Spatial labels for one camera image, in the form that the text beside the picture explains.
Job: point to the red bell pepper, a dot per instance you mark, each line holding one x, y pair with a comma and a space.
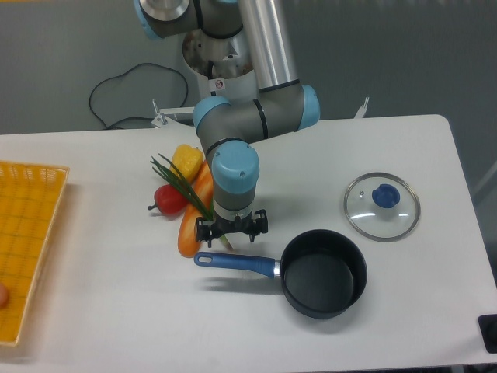
168, 200

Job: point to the orange baguette bread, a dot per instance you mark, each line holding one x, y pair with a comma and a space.
204, 189

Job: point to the black object table corner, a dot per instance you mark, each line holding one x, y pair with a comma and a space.
488, 328

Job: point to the yellow bell pepper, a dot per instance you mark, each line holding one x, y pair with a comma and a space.
188, 161

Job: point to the yellow woven basket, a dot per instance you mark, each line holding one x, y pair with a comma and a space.
30, 197

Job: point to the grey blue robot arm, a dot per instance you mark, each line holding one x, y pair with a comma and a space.
227, 131

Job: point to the green onion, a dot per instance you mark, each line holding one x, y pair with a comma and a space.
182, 185

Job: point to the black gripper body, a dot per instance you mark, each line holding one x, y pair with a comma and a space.
224, 226

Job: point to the black saucepan blue handle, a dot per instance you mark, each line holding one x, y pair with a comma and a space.
322, 272

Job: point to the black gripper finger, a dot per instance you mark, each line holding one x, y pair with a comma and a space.
258, 225
203, 231

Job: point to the glass pot lid blue knob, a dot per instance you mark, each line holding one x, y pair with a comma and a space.
381, 207

